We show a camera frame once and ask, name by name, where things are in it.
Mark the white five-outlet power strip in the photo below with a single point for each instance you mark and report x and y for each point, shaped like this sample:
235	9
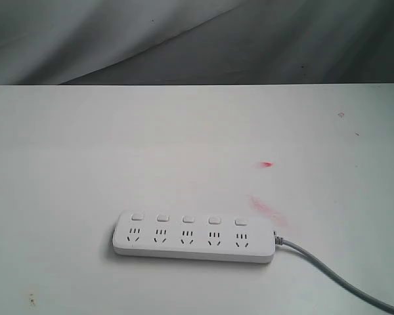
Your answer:
207	237

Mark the grey backdrop cloth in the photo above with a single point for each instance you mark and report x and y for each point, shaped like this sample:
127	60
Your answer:
196	42

